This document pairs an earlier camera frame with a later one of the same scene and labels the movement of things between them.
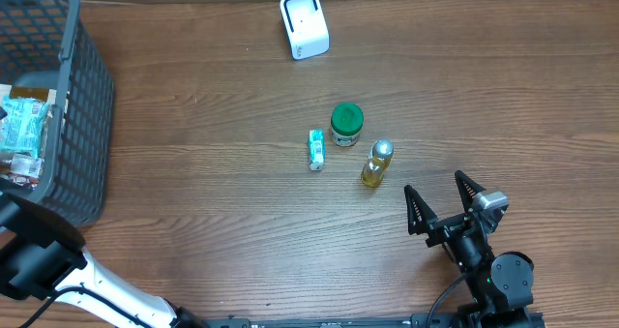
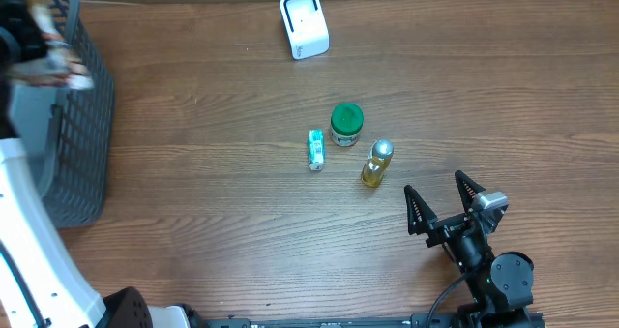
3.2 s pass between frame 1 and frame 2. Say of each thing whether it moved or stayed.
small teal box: stayed
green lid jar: stayed
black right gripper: stayed
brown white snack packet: moved
